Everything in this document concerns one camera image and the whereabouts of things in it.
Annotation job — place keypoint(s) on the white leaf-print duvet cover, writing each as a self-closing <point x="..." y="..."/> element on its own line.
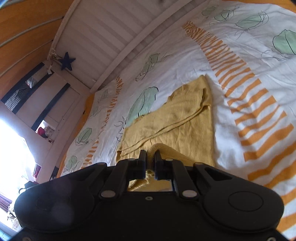
<point x="247" y="54"/>

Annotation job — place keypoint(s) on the white wooden bed frame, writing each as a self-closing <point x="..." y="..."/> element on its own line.
<point x="103" y="36"/>

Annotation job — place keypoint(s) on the white shelf unit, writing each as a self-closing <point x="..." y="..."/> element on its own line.
<point x="43" y="100"/>

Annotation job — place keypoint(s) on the orange bed sheet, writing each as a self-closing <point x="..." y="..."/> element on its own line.
<point x="83" y="118"/>

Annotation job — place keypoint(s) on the mustard yellow knit sweater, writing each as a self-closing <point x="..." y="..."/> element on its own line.
<point x="181" y="129"/>

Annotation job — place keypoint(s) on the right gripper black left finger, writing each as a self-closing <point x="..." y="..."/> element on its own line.
<point x="55" y="205"/>

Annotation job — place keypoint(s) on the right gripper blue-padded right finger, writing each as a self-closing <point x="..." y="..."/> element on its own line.
<point x="232" y="201"/>

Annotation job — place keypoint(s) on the dark blue star decoration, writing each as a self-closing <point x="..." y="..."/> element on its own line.
<point x="66" y="62"/>

